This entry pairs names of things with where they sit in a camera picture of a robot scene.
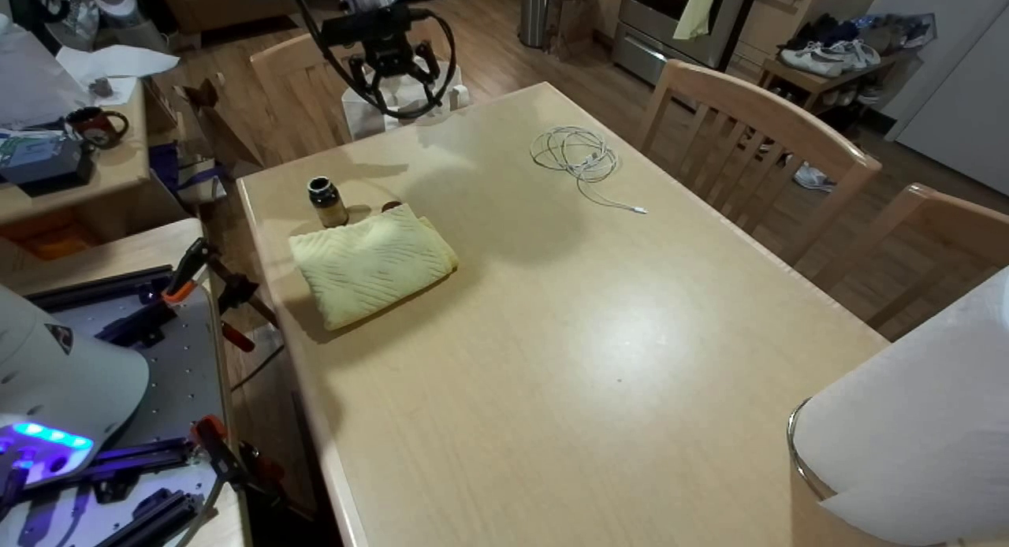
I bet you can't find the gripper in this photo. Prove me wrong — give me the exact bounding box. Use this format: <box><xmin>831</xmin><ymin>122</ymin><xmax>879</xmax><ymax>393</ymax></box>
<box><xmin>348</xmin><ymin>27</ymin><xmax>443</xmax><ymax>108</ymax></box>

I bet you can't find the white bag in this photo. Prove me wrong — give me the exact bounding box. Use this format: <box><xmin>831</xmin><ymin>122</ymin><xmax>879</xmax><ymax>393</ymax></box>
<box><xmin>341</xmin><ymin>57</ymin><xmax>472</xmax><ymax>143</ymax></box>

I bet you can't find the wooden chair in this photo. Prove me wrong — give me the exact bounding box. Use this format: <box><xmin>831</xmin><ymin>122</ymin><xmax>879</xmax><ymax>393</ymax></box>
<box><xmin>810</xmin><ymin>182</ymin><xmax>1009</xmax><ymax>344</ymax></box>
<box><xmin>250</xmin><ymin>17</ymin><xmax>467</xmax><ymax>168</ymax></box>
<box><xmin>637</xmin><ymin>58</ymin><xmax>884</xmax><ymax>269</ymax></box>

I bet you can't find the brown paper bag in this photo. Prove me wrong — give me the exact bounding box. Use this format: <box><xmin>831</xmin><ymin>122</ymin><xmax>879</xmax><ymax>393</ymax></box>
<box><xmin>172</xmin><ymin>77</ymin><xmax>266</xmax><ymax>179</ymax></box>
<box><xmin>547</xmin><ymin>0</ymin><xmax>601</xmax><ymax>61</ymax></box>

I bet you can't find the small brown glass bottle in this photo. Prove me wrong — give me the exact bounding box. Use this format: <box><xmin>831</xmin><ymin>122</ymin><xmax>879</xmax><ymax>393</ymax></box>
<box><xmin>307</xmin><ymin>176</ymin><xmax>350</xmax><ymax>229</ymax></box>

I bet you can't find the steel trash can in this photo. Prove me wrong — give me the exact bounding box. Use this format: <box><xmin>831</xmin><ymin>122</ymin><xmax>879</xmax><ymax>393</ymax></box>
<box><xmin>518</xmin><ymin>0</ymin><xmax>564</xmax><ymax>49</ymax></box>

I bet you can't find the folded yellow towel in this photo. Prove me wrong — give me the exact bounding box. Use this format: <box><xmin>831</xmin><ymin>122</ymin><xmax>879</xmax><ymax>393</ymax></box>
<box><xmin>287</xmin><ymin>203</ymin><xmax>460</xmax><ymax>332</ymax></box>

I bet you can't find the white crumpled paper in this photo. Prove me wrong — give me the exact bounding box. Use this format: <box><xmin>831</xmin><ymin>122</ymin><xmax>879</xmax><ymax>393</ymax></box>
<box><xmin>54</xmin><ymin>44</ymin><xmax>181</xmax><ymax>108</ymax></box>

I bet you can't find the stainless steel oven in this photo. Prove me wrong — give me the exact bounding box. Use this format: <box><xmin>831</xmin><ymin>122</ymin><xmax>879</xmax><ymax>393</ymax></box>
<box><xmin>612</xmin><ymin>0</ymin><xmax>764</xmax><ymax>87</ymax></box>

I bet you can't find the orange and black clamp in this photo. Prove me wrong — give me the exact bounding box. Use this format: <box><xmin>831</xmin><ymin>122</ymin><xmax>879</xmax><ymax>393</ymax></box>
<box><xmin>160</xmin><ymin>237</ymin><xmax>215</xmax><ymax>306</ymax></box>
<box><xmin>188</xmin><ymin>415</ymin><xmax>294</xmax><ymax>518</ymax></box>

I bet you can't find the wooden side table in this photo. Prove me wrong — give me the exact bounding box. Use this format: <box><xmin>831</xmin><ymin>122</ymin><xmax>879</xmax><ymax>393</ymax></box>
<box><xmin>0</xmin><ymin>76</ymin><xmax>194</xmax><ymax>266</ymax></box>

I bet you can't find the hanging yellow towel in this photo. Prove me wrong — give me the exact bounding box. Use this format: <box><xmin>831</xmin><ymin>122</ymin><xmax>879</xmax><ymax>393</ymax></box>
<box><xmin>672</xmin><ymin>0</ymin><xmax>723</xmax><ymax>42</ymax></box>

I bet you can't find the dark red mug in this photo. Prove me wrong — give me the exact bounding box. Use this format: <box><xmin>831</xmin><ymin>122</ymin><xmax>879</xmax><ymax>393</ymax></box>
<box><xmin>65</xmin><ymin>106</ymin><xmax>130</xmax><ymax>151</ymax></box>

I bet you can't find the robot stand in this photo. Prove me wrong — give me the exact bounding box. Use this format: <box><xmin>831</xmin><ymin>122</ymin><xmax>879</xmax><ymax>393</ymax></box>
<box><xmin>0</xmin><ymin>216</ymin><xmax>255</xmax><ymax>547</ymax></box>

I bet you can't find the grey and blue box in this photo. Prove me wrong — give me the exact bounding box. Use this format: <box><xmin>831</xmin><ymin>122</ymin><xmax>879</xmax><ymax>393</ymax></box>
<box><xmin>0</xmin><ymin>129</ymin><xmax>97</xmax><ymax>199</ymax></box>

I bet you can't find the wooden shoe rack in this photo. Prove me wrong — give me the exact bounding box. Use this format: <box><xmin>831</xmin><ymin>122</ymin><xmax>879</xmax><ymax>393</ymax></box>
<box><xmin>757</xmin><ymin>52</ymin><xmax>901</xmax><ymax>134</ymax></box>

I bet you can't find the row of shoes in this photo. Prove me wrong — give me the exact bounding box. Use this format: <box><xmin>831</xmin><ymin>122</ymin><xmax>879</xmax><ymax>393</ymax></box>
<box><xmin>776</xmin><ymin>12</ymin><xmax>939</xmax><ymax>80</ymax></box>

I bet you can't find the chrome paper towel holder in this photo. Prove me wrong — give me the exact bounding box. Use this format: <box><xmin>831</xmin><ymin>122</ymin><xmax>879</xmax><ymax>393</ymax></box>
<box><xmin>786</xmin><ymin>396</ymin><xmax>838</xmax><ymax>504</ymax></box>

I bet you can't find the paper towel roll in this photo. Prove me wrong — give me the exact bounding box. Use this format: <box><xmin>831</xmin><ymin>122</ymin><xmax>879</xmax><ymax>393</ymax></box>
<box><xmin>791</xmin><ymin>265</ymin><xmax>1009</xmax><ymax>547</ymax></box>

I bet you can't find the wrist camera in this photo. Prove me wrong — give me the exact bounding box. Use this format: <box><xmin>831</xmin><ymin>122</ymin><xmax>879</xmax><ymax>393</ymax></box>
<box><xmin>318</xmin><ymin>8</ymin><xmax>433</xmax><ymax>48</ymax></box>

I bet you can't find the coil of white cable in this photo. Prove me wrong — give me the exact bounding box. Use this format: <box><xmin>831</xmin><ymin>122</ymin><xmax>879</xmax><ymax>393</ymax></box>
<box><xmin>529</xmin><ymin>125</ymin><xmax>650</xmax><ymax>216</ymax></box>

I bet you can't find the red handled black clamp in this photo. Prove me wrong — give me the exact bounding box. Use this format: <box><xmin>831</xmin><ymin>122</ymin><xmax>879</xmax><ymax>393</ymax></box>
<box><xmin>207</xmin><ymin>257</ymin><xmax>278</xmax><ymax>355</ymax></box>

